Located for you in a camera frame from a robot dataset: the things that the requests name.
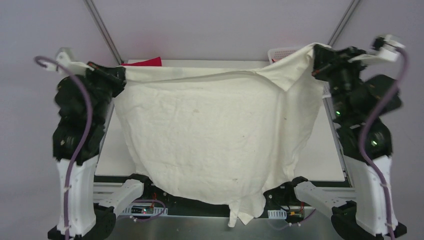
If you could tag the folded red t shirt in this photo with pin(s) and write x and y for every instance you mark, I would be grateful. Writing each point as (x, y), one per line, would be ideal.
(153, 62)

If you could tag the right white cable duct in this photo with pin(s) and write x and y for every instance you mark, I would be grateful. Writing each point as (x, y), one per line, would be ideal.
(278, 214)

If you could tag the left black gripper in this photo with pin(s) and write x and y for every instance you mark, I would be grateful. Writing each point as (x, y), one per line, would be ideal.
(108, 76)

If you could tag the white cable duct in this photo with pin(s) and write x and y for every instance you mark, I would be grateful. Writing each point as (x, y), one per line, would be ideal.
(278, 214)
(144, 210)

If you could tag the right corner aluminium post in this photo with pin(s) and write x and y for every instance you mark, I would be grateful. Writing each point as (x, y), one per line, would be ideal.
(345, 19)

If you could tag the white plastic laundry basket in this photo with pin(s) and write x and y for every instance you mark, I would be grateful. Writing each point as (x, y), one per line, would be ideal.
(276, 54)

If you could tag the cream white t shirt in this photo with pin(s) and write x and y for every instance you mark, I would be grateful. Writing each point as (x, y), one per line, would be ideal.
(225, 136)

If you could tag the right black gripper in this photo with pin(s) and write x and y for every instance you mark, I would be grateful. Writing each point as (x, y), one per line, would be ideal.
(331, 61)

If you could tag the left corner aluminium post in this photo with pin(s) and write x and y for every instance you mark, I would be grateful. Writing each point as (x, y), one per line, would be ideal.
(97, 18)

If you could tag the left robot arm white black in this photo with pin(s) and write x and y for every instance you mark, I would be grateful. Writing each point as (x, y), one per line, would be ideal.
(83, 97)

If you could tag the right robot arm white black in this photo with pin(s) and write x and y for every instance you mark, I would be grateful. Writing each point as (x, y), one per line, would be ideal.
(363, 85)

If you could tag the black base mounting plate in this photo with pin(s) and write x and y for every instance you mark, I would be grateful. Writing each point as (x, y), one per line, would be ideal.
(179, 206)

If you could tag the corner aluminium post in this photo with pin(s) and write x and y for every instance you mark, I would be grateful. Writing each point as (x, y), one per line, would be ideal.
(345, 19)
(97, 18)

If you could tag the left white cable duct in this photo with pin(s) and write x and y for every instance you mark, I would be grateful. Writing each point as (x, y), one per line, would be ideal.
(144, 210)

